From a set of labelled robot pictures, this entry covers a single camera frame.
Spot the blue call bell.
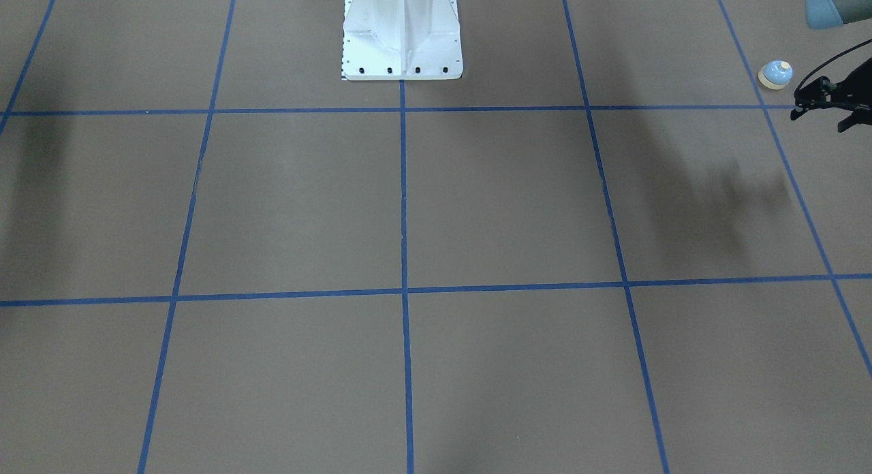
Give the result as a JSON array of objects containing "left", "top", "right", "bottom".
[{"left": 757, "top": 59, "right": 794, "bottom": 91}]

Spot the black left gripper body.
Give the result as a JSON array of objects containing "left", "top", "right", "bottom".
[{"left": 790, "top": 59, "right": 871, "bottom": 121}]

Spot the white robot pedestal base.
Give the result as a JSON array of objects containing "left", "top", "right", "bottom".
[{"left": 341, "top": 0, "right": 464, "bottom": 81}]

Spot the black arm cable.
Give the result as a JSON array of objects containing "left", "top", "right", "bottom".
[{"left": 794, "top": 39, "right": 872, "bottom": 97}]

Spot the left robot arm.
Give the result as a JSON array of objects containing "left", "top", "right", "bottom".
[{"left": 789, "top": 0, "right": 871, "bottom": 133}]

